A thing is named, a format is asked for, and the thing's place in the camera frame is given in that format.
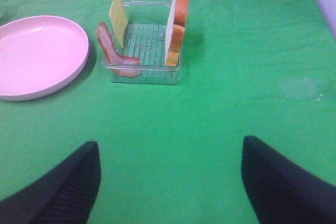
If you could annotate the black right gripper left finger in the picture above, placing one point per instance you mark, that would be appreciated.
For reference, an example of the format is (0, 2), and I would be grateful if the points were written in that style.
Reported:
(65, 194)

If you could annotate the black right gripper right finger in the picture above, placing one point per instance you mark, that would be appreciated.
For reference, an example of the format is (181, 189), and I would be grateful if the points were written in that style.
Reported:
(281, 191)

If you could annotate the bacon strip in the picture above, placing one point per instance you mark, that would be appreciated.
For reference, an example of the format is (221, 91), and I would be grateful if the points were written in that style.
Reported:
(114, 57)

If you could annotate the yellow cheese slice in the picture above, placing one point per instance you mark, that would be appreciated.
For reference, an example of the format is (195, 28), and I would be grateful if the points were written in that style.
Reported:
(119, 20)

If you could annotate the bread slice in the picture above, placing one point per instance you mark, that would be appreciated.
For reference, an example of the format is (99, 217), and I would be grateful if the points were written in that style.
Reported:
(175, 30)

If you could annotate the green tablecloth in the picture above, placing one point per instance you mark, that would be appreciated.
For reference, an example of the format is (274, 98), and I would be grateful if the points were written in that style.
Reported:
(172, 154)

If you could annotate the pink round plate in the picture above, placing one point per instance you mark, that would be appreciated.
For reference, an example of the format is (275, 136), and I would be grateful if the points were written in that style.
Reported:
(40, 55)

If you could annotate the clear right plastic container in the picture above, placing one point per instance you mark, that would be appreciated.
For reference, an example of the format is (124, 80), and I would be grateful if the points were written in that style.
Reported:
(144, 38)

